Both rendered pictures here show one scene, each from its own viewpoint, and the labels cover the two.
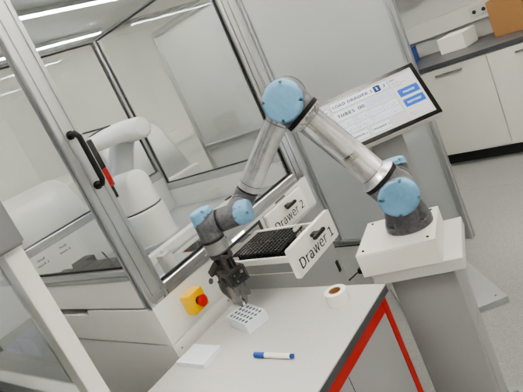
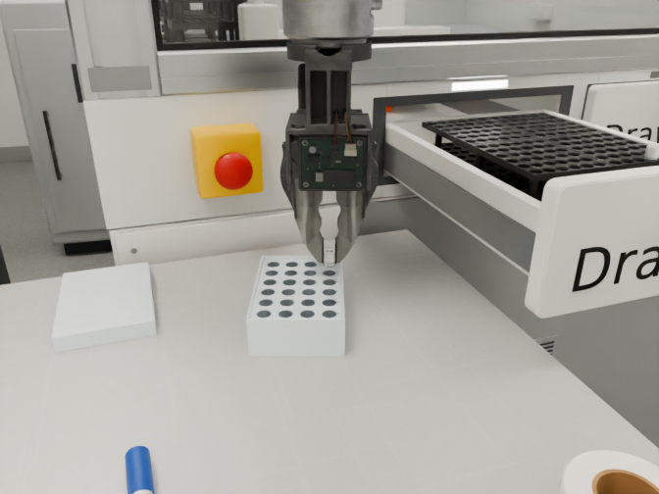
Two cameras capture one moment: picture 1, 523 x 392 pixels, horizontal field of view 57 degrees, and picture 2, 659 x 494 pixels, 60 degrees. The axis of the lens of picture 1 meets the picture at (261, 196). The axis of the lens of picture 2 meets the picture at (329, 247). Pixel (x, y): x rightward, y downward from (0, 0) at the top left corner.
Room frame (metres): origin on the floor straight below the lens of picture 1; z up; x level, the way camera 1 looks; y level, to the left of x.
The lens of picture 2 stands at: (1.06, -0.05, 1.06)
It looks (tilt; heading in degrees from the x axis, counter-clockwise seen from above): 25 degrees down; 29
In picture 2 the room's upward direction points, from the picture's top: straight up
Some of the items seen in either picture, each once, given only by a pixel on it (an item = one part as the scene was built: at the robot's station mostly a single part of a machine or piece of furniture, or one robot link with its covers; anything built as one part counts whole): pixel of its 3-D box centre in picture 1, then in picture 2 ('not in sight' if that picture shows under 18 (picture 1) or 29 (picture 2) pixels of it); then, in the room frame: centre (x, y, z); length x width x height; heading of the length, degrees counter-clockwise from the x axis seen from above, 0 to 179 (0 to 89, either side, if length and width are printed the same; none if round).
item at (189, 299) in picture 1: (194, 300); (228, 161); (1.54, 0.35, 0.88); 0.07 x 0.05 x 0.07; 138
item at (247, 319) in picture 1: (247, 317); (299, 301); (1.45, 0.21, 0.78); 0.12 x 0.08 x 0.04; 29
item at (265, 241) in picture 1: (270, 248); (534, 165); (1.71, 0.05, 0.87); 0.22 x 0.18 x 0.06; 48
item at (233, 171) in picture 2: (201, 300); (232, 170); (1.52, 0.33, 0.88); 0.04 x 0.03 x 0.04; 138
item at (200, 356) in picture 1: (198, 355); (106, 301); (1.38, 0.38, 0.77); 0.13 x 0.09 x 0.02; 48
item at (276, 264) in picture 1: (268, 250); (530, 167); (1.72, 0.06, 0.86); 0.40 x 0.26 x 0.06; 48
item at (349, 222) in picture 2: (245, 291); (349, 225); (1.50, 0.18, 0.85); 0.06 x 0.03 x 0.09; 29
